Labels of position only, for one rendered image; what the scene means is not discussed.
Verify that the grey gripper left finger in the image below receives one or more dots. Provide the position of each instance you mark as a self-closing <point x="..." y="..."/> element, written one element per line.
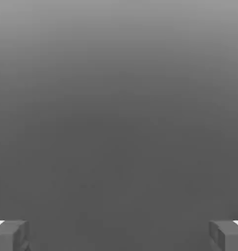
<point x="6" y="237"/>

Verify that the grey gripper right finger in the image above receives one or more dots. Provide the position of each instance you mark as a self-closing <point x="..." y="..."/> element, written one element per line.
<point x="231" y="238"/>

